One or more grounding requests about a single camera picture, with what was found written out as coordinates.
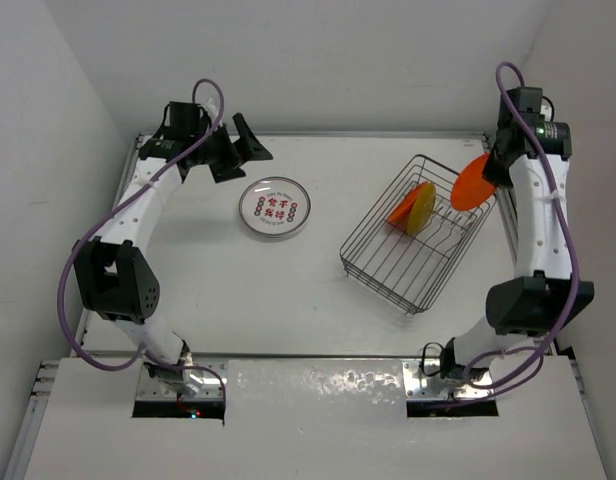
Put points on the orange plate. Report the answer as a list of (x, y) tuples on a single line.
[(401, 212), (470, 189)]

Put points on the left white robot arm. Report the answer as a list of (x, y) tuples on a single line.
[(114, 277)]

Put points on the metal base plate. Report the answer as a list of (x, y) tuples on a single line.
[(157, 383), (425, 385)]

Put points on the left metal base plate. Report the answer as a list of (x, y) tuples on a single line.
[(157, 383)]

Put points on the yellow plate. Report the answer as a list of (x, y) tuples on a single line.
[(422, 209)]

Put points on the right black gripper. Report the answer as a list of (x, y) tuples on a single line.
[(495, 175)]

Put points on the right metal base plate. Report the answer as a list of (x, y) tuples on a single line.
[(425, 385)]

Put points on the white plate red characters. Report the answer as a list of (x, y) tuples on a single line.
[(275, 204)]

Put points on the wire dish rack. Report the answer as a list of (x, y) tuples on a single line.
[(410, 271)]

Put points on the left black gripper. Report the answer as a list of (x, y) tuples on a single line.
[(247, 149)]

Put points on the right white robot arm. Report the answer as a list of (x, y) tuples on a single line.
[(545, 292)]

